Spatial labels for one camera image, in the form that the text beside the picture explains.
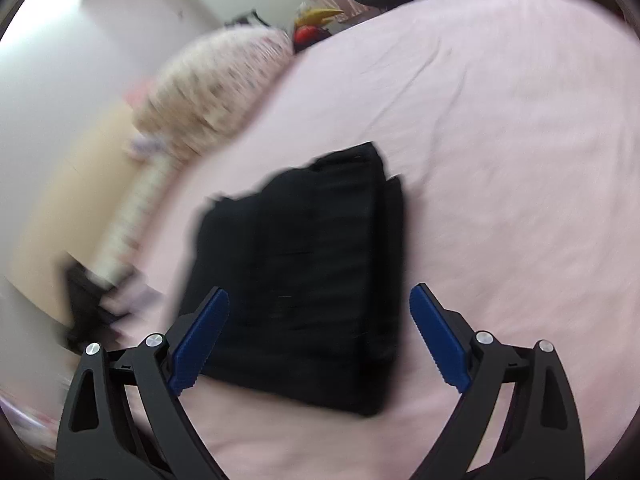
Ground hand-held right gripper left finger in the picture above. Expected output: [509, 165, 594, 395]
[56, 287, 231, 480]

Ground floral patterned pillow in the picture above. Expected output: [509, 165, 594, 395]
[131, 25, 297, 162]

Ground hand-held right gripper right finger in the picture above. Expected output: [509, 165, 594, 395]
[409, 282, 586, 480]

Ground yellow toy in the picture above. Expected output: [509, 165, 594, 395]
[294, 2, 346, 29]

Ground red ball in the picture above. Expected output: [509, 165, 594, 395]
[292, 25, 325, 47]

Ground black metal stand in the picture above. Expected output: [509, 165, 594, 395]
[222, 8, 274, 29]

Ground pink bed sheet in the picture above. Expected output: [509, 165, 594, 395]
[112, 0, 640, 480]

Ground black pants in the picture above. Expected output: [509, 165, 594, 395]
[177, 142, 406, 417]

